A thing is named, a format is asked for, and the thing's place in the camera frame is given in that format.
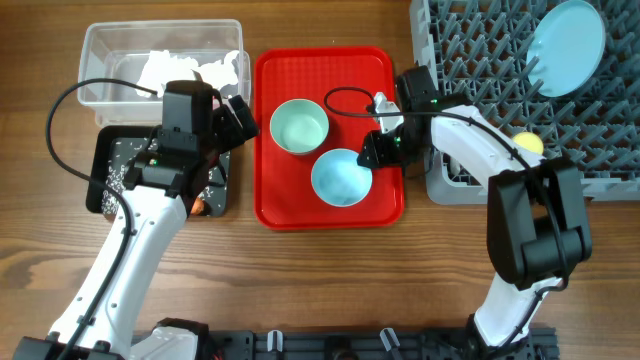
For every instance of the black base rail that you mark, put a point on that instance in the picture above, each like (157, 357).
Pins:
(431, 344)

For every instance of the white plastic spoon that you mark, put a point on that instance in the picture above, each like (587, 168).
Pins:
(454, 167)

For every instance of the grey dishwasher rack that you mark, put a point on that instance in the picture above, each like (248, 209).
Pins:
(479, 48)

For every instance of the orange carrot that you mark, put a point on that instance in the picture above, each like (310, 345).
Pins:
(198, 207)

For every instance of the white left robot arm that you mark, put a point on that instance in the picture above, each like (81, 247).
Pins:
(160, 189)

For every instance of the green bowl with rice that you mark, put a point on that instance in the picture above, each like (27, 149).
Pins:
(299, 126)

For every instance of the white tissue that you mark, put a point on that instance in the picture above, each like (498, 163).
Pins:
(163, 67)

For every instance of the red plastic tray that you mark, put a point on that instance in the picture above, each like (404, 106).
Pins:
(283, 194)

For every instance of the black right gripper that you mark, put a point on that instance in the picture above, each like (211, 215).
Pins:
(379, 154)

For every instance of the clear plastic bin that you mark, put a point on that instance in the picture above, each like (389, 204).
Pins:
(119, 50)

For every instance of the black plastic bin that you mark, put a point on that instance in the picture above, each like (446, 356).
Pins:
(117, 145)

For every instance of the light blue plate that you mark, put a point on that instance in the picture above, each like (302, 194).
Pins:
(567, 47)

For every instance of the yellow plastic cup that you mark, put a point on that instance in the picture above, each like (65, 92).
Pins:
(529, 141)

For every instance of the light blue bowl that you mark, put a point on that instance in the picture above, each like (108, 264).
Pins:
(338, 180)

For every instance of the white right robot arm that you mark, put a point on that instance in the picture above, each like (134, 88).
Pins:
(537, 226)

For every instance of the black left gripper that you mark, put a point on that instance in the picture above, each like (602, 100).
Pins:
(234, 134)

